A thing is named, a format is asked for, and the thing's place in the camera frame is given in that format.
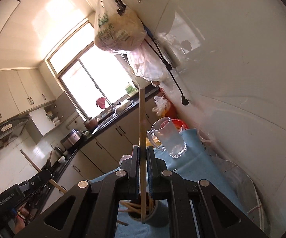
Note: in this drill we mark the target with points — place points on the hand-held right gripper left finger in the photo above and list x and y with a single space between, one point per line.
137 163

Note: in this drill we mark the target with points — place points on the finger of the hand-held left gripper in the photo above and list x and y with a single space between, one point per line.
36 179

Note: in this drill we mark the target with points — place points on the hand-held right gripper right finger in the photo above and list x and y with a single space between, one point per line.
149 164

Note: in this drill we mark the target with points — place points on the dark grey utensil holder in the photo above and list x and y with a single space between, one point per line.
157 218

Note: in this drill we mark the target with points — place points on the clear glass mug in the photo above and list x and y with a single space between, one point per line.
169 138

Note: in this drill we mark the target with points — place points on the beige lower kitchen cabinets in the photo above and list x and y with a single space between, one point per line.
123 133

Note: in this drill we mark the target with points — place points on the beige kitchen cabinets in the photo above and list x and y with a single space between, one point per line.
123 133
9 91

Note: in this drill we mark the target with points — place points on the blue towel cloth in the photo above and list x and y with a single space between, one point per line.
195 173

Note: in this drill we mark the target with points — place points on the red plastic basin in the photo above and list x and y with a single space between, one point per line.
180 124

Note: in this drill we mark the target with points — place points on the steel rice cooker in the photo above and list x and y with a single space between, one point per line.
70 138

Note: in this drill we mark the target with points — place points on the steel kitchen sink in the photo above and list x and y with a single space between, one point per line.
119 109

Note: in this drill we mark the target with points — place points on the range hood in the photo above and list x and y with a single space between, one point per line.
4 131

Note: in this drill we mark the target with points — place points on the clear crinkled plastic bag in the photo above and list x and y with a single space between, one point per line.
161 105

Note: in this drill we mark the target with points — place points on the brown cooking pot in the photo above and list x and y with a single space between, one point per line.
91 124

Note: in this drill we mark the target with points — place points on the open shelf with dishes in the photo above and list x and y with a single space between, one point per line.
52 116

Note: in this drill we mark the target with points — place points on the black kitchen countertop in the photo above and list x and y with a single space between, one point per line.
148 94

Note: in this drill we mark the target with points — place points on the red cloth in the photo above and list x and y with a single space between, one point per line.
101 102

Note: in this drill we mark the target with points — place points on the green bottle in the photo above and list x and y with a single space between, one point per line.
130 89

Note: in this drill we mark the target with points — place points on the beige upper kitchen cabinets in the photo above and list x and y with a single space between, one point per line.
9 91

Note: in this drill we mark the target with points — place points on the kitchen window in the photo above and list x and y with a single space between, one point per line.
96 74

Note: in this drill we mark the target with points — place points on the translucent white plastic bag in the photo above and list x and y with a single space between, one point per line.
148 64

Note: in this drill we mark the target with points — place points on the plastic bag with beige contents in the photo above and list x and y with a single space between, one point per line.
118 32

